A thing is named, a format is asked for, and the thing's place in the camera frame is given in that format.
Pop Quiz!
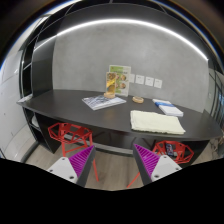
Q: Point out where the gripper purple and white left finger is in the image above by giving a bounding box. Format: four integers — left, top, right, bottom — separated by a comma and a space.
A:
47, 146, 96, 187

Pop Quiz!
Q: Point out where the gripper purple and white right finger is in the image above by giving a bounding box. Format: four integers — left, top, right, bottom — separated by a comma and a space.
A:
133, 144, 181, 185

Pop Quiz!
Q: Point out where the cream folded towel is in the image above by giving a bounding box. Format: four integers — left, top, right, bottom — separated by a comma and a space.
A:
130, 110, 185, 135

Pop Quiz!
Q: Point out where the blue and white booklet stack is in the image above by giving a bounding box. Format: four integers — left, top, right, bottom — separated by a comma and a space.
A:
153, 99, 184, 117

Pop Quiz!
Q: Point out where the round wooden coaster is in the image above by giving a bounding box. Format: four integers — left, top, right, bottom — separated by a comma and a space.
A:
132, 96, 144, 103

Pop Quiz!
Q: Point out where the open magazine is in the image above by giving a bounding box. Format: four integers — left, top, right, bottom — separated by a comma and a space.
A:
82, 95, 125, 110

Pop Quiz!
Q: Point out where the dark shelving unit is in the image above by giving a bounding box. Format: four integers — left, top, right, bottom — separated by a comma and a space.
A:
18, 19, 61, 154

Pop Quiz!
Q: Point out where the standing menu card wooden base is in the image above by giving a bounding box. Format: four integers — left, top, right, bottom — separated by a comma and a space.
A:
104, 72, 116, 98

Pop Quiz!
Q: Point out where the green menu poster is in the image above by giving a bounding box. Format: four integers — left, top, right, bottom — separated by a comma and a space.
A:
109, 65, 131, 96

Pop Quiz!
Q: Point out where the red wire stool left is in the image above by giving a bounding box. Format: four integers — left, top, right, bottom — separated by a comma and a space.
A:
48, 122, 98, 180

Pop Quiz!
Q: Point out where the red wire stool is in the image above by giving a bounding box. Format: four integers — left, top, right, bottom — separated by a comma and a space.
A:
48, 122, 98, 180
128, 140, 194, 187

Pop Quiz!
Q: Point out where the red wire stool right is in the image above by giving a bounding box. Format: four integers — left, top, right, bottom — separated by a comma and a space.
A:
128, 140, 194, 187

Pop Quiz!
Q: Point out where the white wall socket right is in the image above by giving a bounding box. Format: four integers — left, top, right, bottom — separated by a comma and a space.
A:
154, 79, 162, 89

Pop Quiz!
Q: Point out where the white wall socket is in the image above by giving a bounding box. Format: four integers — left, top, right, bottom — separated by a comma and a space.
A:
135, 75, 145, 84
145, 77, 154, 86
154, 79, 162, 89

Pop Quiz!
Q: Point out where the white wall socket middle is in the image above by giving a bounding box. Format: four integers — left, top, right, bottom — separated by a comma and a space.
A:
145, 77, 154, 86

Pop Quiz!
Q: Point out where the white wall socket left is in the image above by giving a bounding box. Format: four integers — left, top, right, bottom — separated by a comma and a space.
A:
135, 75, 145, 84

